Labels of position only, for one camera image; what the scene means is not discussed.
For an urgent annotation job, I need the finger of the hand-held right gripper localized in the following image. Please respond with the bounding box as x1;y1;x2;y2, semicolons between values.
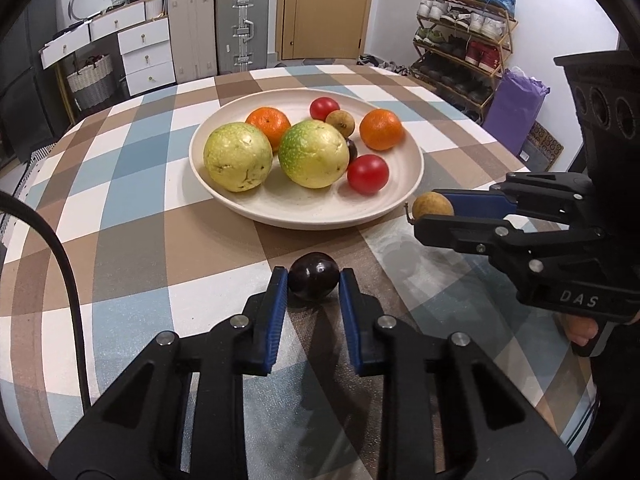
441;172;597;217
414;214;617;287

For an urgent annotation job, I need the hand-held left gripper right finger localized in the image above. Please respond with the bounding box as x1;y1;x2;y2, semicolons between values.
339;266;578;480

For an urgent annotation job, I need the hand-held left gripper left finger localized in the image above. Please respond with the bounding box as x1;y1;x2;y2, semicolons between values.
47;266;290;480

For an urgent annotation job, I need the brown longan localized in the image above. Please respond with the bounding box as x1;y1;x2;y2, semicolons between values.
411;191;455;223

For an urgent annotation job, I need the red tomato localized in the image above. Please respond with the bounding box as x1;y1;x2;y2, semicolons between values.
346;154;390;195
309;97;341;122

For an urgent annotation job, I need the cream round plate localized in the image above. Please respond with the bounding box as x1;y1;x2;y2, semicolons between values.
189;88;425;231

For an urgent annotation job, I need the brown kiwi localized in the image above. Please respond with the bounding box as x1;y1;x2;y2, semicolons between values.
325;110;357;137

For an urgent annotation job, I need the green yellow guava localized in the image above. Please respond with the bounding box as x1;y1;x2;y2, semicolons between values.
203;122;274;192
278;120;350;189

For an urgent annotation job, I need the orange tangerine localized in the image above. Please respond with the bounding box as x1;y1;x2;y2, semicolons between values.
359;108;404;151
245;107;292;153

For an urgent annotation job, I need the person's right hand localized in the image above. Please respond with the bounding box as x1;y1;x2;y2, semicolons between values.
564;310;601;347

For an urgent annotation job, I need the brown patterned doormat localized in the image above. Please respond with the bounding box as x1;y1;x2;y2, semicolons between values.
520;121;565;171

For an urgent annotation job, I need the purple bag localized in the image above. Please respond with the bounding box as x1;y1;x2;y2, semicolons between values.
481;69;551;143

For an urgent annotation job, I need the wooden shoe rack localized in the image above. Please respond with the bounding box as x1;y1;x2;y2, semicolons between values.
411;0;519;126

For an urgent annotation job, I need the pile of shoes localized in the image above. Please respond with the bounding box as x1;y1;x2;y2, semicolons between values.
357;52;416;77

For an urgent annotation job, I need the row of shoes on rack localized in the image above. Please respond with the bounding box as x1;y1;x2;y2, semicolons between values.
414;0;516;106

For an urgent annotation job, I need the wooden door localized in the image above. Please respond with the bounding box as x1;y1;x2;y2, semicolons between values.
275;0;378;61

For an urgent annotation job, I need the silver suitcase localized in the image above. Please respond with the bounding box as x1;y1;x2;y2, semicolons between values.
215;0;271;75

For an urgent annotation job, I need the white drawer desk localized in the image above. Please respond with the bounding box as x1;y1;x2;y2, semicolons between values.
39;0;177;97

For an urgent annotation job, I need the beige suitcase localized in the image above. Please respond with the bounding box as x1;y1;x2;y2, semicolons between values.
167;0;219;83

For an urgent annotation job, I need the woven laundry basket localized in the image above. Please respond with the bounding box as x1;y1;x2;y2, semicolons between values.
66;54;118;112

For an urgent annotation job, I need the black refrigerator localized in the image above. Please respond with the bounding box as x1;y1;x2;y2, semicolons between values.
0;5;71;161

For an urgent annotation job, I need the black cable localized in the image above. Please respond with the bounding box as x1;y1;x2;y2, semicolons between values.
0;191;93;406

